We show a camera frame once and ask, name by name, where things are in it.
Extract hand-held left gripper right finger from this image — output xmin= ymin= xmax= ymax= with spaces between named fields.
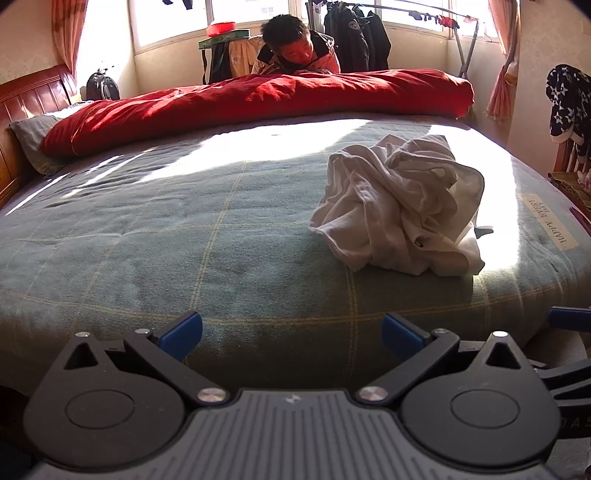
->
xmin=356 ymin=312 xmax=532 ymax=407

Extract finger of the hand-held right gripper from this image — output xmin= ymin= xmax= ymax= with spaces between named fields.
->
xmin=547 ymin=306 xmax=591 ymax=329
xmin=529 ymin=357 xmax=591 ymax=401

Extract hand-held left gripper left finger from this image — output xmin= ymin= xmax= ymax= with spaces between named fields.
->
xmin=61 ymin=311 xmax=230 ymax=407

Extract white printed t-shirt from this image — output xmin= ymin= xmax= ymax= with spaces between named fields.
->
xmin=308 ymin=134 xmax=494 ymax=278

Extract metal clothes drying rack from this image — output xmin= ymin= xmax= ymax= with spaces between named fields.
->
xmin=305 ymin=0 xmax=481 ymax=81

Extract green plaid bed sheet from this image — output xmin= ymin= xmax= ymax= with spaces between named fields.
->
xmin=0 ymin=115 xmax=591 ymax=398

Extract dark star print cloth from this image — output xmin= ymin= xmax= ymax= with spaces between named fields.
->
xmin=546 ymin=65 xmax=591 ymax=162

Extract red quilt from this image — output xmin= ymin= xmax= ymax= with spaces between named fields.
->
xmin=41 ymin=68 xmax=475 ymax=158

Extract grey pillow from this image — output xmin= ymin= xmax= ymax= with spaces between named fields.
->
xmin=9 ymin=113 xmax=70 ymax=176

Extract pink curtain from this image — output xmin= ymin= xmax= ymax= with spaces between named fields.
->
xmin=50 ymin=0 xmax=88 ymax=81
xmin=486 ymin=0 xmax=522 ymax=123

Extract black round bag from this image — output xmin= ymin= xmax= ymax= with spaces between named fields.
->
xmin=85 ymin=68 xmax=122 ymax=101

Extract wooden headboard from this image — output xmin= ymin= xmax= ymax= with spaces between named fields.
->
xmin=0 ymin=64 xmax=79 ymax=208

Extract beige hanging cloth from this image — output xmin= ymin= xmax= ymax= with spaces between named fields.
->
xmin=228 ymin=39 xmax=260 ymax=77

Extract dark hanging jacket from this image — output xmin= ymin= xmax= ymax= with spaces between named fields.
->
xmin=359 ymin=9 xmax=392 ymax=71

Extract green folding table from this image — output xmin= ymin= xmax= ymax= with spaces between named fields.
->
xmin=198 ymin=28 xmax=252 ymax=84

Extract black jacket with badge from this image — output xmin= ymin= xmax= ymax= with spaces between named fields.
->
xmin=323 ymin=4 xmax=370 ymax=73

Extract bay window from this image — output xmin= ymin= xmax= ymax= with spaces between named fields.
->
xmin=129 ymin=0 xmax=502 ymax=51

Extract small hanging socks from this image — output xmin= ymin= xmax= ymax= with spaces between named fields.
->
xmin=409 ymin=10 xmax=462 ymax=29

